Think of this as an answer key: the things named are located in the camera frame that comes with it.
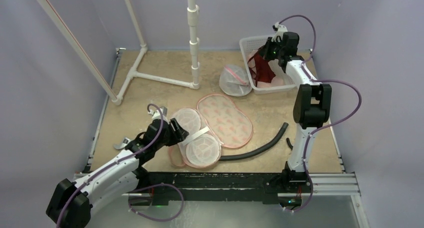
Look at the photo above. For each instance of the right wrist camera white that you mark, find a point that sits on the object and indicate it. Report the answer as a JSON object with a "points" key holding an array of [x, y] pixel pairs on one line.
{"points": [[279, 30]]}

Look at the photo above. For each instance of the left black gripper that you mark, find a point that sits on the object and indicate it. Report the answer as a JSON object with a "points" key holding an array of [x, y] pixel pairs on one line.
{"points": [[180, 133]]}

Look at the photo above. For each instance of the floral mesh laundry bag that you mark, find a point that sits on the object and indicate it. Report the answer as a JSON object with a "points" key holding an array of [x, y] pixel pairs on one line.
{"points": [[215, 124]]}

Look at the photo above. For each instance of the white plastic basket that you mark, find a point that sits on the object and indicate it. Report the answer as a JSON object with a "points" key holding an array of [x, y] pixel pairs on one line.
{"points": [[252, 43]]}

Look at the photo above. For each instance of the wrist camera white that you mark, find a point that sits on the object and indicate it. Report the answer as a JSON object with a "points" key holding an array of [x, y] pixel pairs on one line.
{"points": [[160, 113], [279, 30]]}

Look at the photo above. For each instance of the white pvc pipe rack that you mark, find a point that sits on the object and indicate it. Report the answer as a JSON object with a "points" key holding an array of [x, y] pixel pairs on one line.
{"points": [[192, 20]]}

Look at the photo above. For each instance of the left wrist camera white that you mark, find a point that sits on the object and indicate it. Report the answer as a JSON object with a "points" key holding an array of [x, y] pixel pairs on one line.
{"points": [[160, 113]]}

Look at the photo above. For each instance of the white mesh laundry bag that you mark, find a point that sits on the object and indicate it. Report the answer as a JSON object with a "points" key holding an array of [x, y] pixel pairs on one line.
{"points": [[234, 81]]}

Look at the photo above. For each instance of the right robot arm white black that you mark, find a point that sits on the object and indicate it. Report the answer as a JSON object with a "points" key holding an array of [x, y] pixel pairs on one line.
{"points": [[312, 105]]}

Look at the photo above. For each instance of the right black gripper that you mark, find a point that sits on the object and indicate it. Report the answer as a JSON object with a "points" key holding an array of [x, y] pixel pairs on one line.
{"points": [[271, 45]]}

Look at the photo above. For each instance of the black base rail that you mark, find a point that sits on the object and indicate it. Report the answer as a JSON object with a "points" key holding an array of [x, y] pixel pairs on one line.
{"points": [[267, 188]]}

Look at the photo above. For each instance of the pink bra in basket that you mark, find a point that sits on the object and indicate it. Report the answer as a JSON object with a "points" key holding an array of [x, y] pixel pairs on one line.
{"points": [[265, 82]]}

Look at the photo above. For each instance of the dark red bra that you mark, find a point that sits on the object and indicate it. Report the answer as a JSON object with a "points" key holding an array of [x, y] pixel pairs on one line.
{"points": [[261, 69]]}

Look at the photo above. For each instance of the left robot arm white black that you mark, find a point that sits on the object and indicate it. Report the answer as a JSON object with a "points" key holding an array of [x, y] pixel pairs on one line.
{"points": [[73, 204]]}

